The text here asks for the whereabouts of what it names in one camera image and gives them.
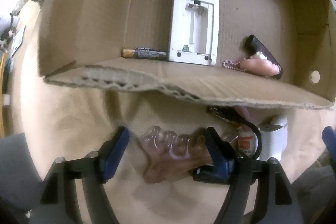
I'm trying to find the white medicine bottle red label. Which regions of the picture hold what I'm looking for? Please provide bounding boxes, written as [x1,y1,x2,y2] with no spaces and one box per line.
[238,127,257,157]

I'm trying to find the clear pink toe separator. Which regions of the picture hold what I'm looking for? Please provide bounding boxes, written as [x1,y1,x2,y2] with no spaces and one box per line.
[139,124,237,184]

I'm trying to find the white remote control back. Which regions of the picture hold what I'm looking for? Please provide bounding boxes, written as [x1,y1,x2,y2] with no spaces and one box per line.
[168,0,219,66]

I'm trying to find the white earbuds case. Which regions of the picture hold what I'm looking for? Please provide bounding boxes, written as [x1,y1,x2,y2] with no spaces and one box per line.
[259,115,288,161]

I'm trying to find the beige bed sheet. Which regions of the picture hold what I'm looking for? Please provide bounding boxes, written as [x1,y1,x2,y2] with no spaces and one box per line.
[15,1,335,223]

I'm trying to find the pink foot keychain charm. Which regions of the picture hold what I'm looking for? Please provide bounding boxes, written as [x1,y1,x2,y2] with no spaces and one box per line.
[222,51,280,77]

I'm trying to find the brown cardboard box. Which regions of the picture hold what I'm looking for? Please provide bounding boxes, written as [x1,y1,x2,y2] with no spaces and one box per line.
[39,0,335,109]

